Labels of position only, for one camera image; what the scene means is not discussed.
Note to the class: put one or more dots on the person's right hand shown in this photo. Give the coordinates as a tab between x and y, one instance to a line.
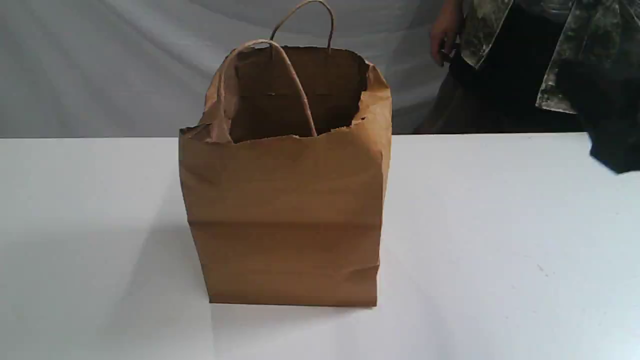
445	30

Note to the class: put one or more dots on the brown paper bag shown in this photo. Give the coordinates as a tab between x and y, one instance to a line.
284	177

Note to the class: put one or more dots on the camouflage jacket person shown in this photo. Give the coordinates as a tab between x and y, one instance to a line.
546	66

